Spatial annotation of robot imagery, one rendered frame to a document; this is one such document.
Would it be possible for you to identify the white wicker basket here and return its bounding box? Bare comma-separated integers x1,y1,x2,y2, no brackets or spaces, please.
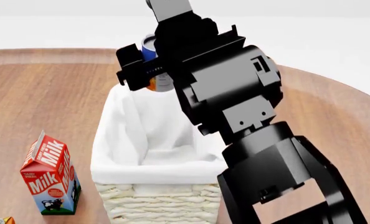
94,181,223,224

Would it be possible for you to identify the blue orange soup can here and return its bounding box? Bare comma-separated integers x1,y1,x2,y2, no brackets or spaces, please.
141,33,176,93

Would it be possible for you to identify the white cloth basket liner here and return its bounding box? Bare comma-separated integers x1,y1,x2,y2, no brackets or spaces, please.
90,84,230,185

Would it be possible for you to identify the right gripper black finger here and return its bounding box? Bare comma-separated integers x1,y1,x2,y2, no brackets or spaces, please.
115,43,155,92

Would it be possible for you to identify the red milk carton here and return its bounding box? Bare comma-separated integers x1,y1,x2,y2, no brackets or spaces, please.
19,129,82,217

